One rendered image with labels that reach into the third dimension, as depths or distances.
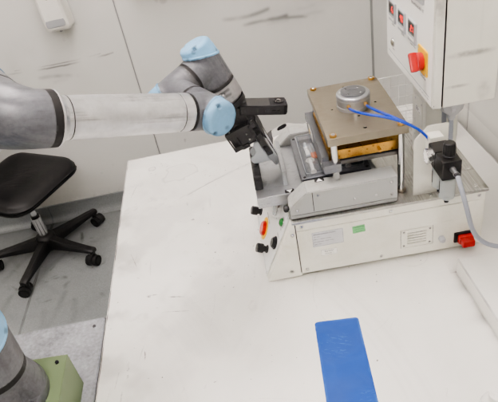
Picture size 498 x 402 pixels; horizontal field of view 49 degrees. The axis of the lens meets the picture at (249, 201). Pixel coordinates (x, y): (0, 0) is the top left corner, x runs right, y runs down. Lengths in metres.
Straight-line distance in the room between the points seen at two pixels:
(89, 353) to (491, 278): 0.93
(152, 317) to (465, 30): 0.95
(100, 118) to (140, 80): 1.88
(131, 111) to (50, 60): 1.89
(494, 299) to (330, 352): 0.37
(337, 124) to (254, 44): 1.57
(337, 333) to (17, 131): 0.78
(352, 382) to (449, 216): 0.46
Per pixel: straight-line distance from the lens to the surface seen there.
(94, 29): 2.76
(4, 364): 1.10
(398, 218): 1.32
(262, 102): 1.28
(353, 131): 1.22
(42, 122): 0.90
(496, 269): 1.35
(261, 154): 1.32
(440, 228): 1.38
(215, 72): 1.21
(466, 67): 1.19
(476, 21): 1.16
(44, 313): 2.73
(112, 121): 0.96
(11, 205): 2.60
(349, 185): 1.24
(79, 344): 1.41
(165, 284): 1.46
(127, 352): 1.34
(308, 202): 1.24
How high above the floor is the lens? 1.72
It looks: 36 degrees down
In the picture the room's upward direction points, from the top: 12 degrees counter-clockwise
